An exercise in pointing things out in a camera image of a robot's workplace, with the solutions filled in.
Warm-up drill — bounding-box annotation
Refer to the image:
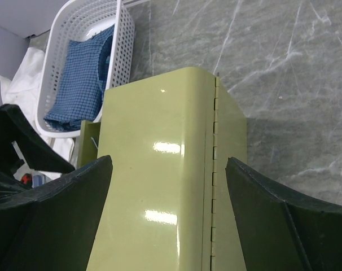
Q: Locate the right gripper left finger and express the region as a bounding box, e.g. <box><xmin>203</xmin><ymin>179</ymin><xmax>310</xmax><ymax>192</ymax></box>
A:
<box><xmin>0</xmin><ymin>155</ymin><xmax>113</xmax><ymax>270</ymax></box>

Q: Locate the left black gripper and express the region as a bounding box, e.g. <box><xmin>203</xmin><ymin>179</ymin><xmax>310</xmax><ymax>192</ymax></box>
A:
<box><xmin>0</xmin><ymin>104</ymin><xmax>74</xmax><ymax>203</ymax></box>

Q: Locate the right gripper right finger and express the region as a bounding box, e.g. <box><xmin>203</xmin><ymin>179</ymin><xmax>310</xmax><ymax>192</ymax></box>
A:
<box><xmin>226</xmin><ymin>158</ymin><xmax>342</xmax><ymax>270</ymax></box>

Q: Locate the white cloth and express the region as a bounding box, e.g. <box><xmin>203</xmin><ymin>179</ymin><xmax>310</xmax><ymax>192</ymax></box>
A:
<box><xmin>0</xmin><ymin>47</ymin><xmax>74</xmax><ymax>182</ymax></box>

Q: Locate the olive green metal drawer box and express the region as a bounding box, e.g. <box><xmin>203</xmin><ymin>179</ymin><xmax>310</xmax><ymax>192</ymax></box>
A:
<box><xmin>87</xmin><ymin>67</ymin><xmax>247</xmax><ymax>270</ymax></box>

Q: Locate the blue checkered cloth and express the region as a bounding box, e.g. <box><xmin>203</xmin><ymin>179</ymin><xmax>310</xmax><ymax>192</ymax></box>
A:
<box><xmin>43</xmin><ymin>26</ymin><xmax>115</xmax><ymax>132</ymax></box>

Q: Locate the white plastic perforated basket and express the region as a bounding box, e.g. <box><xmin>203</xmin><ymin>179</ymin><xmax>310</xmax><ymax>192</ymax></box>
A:
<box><xmin>36</xmin><ymin>1</ymin><xmax>135</xmax><ymax>138</ymax></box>

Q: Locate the blue red handled screwdriver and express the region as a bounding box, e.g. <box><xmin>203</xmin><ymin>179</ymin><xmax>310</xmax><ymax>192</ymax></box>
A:
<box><xmin>20</xmin><ymin>173</ymin><xmax>47</xmax><ymax>188</ymax></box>

